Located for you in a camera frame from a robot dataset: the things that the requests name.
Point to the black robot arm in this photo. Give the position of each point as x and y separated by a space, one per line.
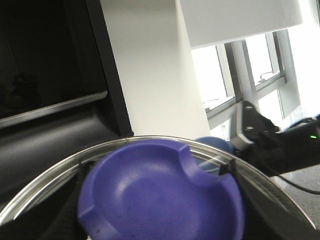
271 152

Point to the grey window frame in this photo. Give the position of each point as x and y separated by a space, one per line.
236 68

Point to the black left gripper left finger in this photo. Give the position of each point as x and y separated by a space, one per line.
53 219

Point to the light blue ribbed cup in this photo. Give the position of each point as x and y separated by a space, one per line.
216 142

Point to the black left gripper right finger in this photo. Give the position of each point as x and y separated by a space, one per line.
270 214

